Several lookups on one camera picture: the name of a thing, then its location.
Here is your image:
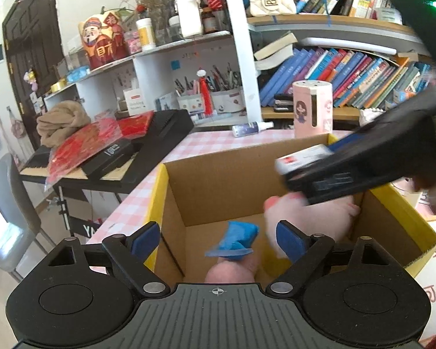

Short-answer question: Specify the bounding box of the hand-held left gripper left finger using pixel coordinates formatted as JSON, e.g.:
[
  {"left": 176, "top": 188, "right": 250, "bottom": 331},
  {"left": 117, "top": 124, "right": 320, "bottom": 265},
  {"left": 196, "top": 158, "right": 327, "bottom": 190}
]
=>
[{"left": 47, "top": 222, "right": 169, "bottom": 297}]

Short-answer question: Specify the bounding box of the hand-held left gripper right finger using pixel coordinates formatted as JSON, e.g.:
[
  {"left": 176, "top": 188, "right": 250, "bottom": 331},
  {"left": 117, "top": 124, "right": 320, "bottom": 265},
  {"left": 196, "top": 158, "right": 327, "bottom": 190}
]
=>
[{"left": 266, "top": 220, "right": 390, "bottom": 297}]

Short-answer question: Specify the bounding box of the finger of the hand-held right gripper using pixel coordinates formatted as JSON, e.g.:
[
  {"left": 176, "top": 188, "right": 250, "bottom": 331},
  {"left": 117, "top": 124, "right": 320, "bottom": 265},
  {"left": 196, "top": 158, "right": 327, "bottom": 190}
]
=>
[
  {"left": 283, "top": 116, "right": 436, "bottom": 205},
  {"left": 329, "top": 87, "right": 436, "bottom": 152}
]

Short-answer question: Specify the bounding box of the pink plush toy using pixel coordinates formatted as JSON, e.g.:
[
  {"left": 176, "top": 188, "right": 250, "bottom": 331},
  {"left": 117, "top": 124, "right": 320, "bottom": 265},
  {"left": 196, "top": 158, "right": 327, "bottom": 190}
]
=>
[{"left": 263, "top": 193, "right": 362, "bottom": 259}]

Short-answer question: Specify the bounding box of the blue toy piece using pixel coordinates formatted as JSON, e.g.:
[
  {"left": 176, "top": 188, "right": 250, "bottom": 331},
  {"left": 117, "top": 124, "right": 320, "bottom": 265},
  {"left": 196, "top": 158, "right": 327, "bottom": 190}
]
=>
[{"left": 204, "top": 220, "right": 260, "bottom": 260}]

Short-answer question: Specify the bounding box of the small white red box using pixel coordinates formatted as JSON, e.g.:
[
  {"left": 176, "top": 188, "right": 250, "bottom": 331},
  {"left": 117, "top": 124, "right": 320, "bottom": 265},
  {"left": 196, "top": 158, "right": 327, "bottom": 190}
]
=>
[{"left": 275, "top": 145, "right": 335, "bottom": 177}]

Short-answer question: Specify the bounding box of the yellow cardboard box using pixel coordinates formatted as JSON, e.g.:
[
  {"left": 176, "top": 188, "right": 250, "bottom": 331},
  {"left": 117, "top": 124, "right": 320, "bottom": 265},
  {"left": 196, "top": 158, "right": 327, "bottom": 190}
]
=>
[{"left": 143, "top": 133, "right": 436, "bottom": 284}]

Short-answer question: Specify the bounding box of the white quilted pouch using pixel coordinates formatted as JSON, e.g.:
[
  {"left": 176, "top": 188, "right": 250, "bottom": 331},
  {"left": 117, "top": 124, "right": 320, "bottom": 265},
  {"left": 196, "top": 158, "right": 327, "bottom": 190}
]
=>
[{"left": 360, "top": 108, "right": 389, "bottom": 128}]

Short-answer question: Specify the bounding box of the pink cartoon canister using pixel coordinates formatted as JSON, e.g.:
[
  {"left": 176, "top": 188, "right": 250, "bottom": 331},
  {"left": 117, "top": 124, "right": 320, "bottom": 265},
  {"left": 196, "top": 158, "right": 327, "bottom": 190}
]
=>
[{"left": 292, "top": 79, "right": 334, "bottom": 139}]

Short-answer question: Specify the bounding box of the row of blue books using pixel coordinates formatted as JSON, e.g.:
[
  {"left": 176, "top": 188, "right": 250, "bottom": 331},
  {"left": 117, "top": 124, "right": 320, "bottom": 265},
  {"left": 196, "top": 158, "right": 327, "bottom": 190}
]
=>
[{"left": 260, "top": 45, "right": 435, "bottom": 110}]

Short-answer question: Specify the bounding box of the pink soft round object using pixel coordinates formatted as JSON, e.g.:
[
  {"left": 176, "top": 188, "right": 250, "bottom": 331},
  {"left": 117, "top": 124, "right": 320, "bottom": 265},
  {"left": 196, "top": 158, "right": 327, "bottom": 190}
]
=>
[{"left": 204, "top": 254, "right": 260, "bottom": 284}]

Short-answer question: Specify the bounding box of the black keyboard stand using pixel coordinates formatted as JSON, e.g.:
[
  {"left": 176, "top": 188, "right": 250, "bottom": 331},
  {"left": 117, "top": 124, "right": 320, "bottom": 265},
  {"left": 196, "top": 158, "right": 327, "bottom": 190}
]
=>
[{"left": 53, "top": 185, "right": 102, "bottom": 241}]

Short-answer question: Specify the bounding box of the small spray bottle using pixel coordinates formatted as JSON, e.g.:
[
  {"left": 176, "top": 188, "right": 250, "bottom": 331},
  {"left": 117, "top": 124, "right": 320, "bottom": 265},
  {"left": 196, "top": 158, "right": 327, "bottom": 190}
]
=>
[{"left": 233, "top": 121, "right": 274, "bottom": 137}]

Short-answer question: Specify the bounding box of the large red plastic packet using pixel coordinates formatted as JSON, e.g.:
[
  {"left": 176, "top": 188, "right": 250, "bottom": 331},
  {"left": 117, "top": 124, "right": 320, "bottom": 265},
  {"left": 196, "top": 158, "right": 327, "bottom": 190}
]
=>
[{"left": 44, "top": 118, "right": 124, "bottom": 191}]

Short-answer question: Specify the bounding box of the black electronic keyboard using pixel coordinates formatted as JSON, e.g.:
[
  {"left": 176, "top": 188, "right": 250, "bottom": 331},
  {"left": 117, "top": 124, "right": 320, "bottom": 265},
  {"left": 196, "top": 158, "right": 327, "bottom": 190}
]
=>
[{"left": 20, "top": 109, "right": 195, "bottom": 190}]

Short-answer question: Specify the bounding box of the small red plastic packet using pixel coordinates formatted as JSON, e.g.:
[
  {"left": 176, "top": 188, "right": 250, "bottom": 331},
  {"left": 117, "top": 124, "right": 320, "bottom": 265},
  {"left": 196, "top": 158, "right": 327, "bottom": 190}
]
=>
[{"left": 116, "top": 111, "right": 155, "bottom": 137}]

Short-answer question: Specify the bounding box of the thick paperback book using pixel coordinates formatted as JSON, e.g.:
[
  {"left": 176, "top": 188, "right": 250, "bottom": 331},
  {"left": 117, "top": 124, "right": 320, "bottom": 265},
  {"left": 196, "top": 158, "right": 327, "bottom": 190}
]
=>
[{"left": 253, "top": 33, "right": 299, "bottom": 70}]

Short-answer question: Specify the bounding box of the white pen holder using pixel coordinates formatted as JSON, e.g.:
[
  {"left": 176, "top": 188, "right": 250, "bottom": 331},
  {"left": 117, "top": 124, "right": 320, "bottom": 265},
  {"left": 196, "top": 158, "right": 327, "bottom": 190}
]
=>
[
  {"left": 211, "top": 87, "right": 246, "bottom": 113},
  {"left": 176, "top": 95, "right": 206, "bottom": 117}
]

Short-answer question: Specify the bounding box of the white carton red print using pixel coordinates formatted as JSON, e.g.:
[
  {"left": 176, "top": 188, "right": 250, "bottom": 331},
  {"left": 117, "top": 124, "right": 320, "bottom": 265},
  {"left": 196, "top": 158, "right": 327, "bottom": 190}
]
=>
[{"left": 412, "top": 218, "right": 436, "bottom": 320}]

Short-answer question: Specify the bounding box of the grey chair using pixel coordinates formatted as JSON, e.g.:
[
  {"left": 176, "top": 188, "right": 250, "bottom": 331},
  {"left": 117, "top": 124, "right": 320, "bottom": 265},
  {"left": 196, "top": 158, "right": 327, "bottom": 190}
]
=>
[{"left": 0, "top": 153, "right": 55, "bottom": 273}]

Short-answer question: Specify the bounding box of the white bookshelf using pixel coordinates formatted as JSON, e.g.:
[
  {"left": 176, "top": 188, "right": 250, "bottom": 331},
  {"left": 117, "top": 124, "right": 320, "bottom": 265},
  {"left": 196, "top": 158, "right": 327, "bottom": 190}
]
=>
[{"left": 44, "top": 0, "right": 433, "bottom": 131}]

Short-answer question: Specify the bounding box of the beige folded towel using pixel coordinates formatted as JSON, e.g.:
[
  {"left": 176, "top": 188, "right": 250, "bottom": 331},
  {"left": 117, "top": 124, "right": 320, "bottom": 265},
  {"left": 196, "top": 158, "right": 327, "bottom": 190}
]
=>
[{"left": 36, "top": 101, "right": 91, "bottom": 148}]

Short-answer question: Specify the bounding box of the bunch of pens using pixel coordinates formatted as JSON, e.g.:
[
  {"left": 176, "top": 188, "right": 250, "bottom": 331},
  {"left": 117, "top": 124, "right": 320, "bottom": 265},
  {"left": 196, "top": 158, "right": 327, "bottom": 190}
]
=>
[{"left": 172, "top": 63, "right": 242, "bottom": 95}]

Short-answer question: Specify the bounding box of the red tassel ornament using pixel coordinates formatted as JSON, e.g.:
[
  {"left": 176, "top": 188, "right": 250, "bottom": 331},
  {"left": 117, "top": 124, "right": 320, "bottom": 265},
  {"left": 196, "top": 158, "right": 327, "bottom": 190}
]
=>
[{"left": 197, "top": 69, "right": 215, "bottom": 115}]

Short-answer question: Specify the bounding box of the hanging pink bag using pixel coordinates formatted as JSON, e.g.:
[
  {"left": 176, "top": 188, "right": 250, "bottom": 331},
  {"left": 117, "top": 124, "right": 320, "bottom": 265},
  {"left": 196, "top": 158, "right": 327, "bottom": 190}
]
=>
[{"left": 9, "top": 109, "right": 26, "bottom": 139}]

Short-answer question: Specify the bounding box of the blue packet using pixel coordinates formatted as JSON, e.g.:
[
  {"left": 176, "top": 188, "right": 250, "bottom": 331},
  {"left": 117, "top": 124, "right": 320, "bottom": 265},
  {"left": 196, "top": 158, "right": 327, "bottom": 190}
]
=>
[{"left": 67, "top": 65, "right": 91, "bottom": 82}]

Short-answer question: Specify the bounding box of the brown glass bottle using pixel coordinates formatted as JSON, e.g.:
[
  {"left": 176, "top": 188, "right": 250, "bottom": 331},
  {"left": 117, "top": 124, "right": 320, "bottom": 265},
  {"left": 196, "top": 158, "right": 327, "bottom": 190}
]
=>
[{"left": 201, "top": 7, "right": 219, "bottom": 33}]

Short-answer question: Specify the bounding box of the pink packet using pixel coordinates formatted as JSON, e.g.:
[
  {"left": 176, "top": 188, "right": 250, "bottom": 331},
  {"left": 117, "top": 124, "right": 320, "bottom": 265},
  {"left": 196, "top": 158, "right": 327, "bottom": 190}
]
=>
[{"left": 125, "top": 31, "right": 142, "bottom": 55}]

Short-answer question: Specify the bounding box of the hanging plush charm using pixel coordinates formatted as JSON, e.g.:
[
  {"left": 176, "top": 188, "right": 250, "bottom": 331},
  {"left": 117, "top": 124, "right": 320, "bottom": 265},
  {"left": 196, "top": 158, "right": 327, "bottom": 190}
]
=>
[{"left": 24, "top": 69, "right": 39, "bottom": 91}]

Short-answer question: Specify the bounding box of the red fortune god figure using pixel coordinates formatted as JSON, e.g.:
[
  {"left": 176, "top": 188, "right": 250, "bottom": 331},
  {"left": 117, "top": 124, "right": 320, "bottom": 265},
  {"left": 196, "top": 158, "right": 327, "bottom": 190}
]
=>
[{"left": 78, "top": 12, "right": 128, "bottom": 70}]

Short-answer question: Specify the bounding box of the white bottle yellow label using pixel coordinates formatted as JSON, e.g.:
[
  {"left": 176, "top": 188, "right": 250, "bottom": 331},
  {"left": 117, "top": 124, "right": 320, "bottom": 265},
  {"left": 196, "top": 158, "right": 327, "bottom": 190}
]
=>
[{"left": 136, "top": 18, "right": 157, "bottom": 51}]

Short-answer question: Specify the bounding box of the white jug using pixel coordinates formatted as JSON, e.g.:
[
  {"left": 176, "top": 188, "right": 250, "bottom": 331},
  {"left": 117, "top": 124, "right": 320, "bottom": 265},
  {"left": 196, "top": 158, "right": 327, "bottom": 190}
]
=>
[{"left": 174, "top": 0, "right": 204, "bottom": 39}]

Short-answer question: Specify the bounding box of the dark wooden door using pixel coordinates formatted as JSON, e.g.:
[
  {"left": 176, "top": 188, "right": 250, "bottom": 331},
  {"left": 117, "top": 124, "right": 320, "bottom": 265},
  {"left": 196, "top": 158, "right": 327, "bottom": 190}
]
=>
[{"left": 2, "top": 0, "right": 64, "bottom": 146}]

